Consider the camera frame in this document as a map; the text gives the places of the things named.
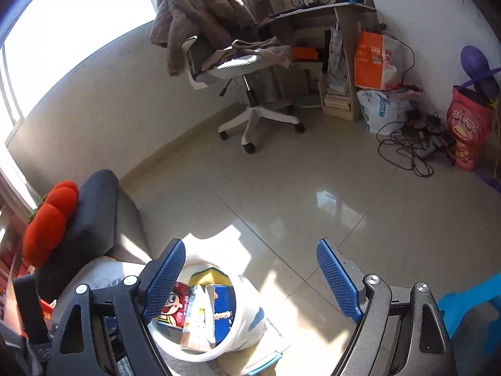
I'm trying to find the white office chair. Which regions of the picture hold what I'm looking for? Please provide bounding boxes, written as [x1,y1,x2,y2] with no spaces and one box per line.
[182,36,305,154]

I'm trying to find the red snack bag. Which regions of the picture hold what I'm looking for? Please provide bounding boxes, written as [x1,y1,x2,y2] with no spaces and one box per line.
[446,86,494,171]

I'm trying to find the yellow green sponge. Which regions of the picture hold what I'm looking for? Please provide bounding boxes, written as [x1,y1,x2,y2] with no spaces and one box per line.
[188,267,232,288]

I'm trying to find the purple balloon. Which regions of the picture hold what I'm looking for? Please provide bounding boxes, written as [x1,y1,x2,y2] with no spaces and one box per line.
[453,45,500,105]

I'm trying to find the red cartoon drink can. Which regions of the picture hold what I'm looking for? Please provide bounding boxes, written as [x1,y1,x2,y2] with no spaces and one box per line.
[157,282,191,329]

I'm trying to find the orange pumpkin cushion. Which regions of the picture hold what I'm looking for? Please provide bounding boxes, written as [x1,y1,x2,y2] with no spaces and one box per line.
[22,181,79,267]

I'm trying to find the orange cardboard box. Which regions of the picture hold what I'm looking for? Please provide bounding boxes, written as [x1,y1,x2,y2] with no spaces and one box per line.
[354,31,406,90]

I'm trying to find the striped grey quilted cover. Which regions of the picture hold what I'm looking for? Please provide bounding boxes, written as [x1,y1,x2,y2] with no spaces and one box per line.
[48,259,170,375]

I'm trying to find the light blue milk carton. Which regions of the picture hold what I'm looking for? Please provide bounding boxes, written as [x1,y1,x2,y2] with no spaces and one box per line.
[181,284,216,353]

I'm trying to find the black cable tangle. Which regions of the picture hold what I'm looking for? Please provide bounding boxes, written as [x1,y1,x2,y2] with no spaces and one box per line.
[375,111,457,178]

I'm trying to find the wooden desk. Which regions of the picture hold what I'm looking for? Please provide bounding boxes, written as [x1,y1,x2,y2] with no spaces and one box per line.
[256,0,379,121]

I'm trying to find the dark grey sofa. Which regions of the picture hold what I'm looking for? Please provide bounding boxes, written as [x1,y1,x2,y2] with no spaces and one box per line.
[32,169,154,304]

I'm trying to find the brown blanket on chair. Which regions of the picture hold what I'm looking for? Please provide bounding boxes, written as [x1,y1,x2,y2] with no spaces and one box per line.
[149,0,293,76]

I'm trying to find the white printed plastic bag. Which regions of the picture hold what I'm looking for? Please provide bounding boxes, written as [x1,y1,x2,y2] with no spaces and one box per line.
[357,90,413,136]

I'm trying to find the blue white snack box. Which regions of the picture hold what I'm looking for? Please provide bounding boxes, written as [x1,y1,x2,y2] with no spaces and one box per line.
[211,284,236,345]

